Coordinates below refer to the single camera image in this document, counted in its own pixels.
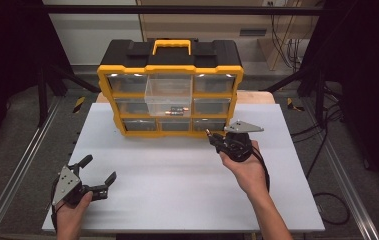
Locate person's right hand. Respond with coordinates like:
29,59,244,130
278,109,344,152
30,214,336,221
218,139,271,201

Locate yellow and black storage organizer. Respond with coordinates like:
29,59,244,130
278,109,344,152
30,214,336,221
96,38,245,139

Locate person's left hand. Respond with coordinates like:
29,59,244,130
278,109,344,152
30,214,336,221
55,190,95,234

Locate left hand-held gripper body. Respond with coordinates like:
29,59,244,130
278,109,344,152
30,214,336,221
50,163,110,208

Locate bundle of hanging cables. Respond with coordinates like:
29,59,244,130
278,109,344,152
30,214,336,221
269,0,306,73

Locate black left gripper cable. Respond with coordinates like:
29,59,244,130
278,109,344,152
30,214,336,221
50,176,68,231

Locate black looped floor cable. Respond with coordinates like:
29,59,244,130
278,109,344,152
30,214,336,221
305,133,351,226

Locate black floor cables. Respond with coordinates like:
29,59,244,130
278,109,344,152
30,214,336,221
290,83,345,144

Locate clear plastic drawer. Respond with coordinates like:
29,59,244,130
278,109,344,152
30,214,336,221
143,73,193,118

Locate set of transparent drawers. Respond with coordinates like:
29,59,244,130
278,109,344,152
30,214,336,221
106,73,236,132

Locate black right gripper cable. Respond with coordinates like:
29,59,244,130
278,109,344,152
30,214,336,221
251,146,272,194

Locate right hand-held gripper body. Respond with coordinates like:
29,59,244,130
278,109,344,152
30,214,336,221
221,119,265,163

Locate black horizontal bar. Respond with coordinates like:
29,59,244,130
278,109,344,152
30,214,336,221
41,3,326,17

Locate aluminium frame rail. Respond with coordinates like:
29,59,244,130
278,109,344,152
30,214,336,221
0,96,63,240
301,98,379,240

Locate yellow and black hazard tape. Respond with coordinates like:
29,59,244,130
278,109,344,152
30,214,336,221
286,97,306,113
72,96,87,114

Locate black metal stand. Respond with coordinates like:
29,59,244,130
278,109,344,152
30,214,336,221
263,64,345,129
36,63,101,128

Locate grey vent plate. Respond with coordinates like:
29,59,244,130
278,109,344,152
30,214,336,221
239,28,268,37

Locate black curtain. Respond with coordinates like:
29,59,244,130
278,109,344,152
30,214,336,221
0,0,75,161
301,0,379,194

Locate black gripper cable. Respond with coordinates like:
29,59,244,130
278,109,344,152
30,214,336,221
251,146,272,194
50,176,68,231

